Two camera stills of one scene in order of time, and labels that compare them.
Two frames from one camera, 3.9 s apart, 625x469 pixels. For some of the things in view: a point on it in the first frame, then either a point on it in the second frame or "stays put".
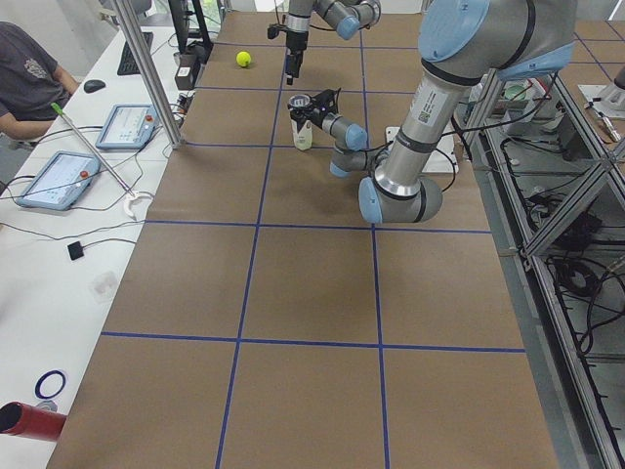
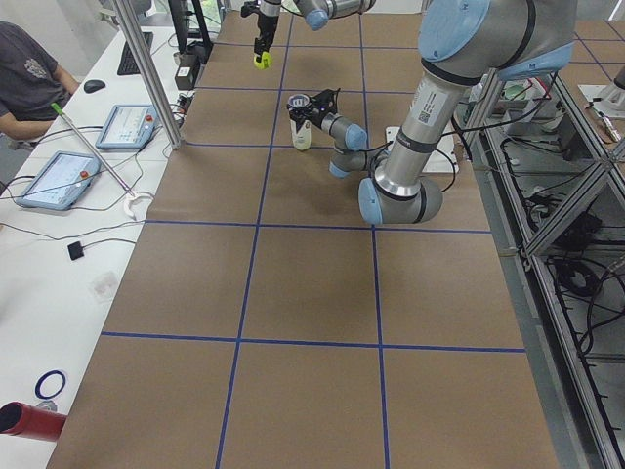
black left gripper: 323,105 stays put
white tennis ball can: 303,140 stays put
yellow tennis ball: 243,58 to 266,62
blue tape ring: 43,377 stays put
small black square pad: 75,250 stays put
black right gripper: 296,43 to 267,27
